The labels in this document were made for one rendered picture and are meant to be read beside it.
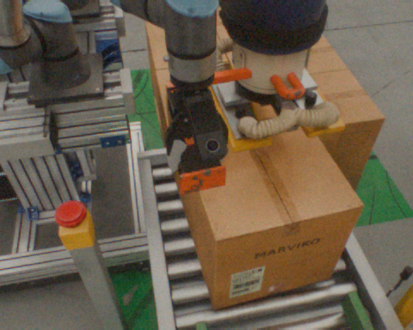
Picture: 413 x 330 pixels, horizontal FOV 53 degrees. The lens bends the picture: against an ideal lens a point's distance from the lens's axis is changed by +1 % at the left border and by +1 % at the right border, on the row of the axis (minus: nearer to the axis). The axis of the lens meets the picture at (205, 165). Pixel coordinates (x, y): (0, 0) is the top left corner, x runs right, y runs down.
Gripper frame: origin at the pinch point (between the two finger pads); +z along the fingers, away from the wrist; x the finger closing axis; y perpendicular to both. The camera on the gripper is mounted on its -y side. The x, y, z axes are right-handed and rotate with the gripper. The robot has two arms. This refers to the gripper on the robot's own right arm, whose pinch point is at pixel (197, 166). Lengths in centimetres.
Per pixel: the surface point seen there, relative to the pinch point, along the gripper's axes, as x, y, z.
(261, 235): -16.1, 0.1, 30.4
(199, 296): -1, 6, 69
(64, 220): 28.9, 9.0, 18.9
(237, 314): -11, -3, 69
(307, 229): -29.0, 0.1, 33.3
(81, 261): 29.0, 8.5, 36.3
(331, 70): -99, 108, 69
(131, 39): -10, 260, 122
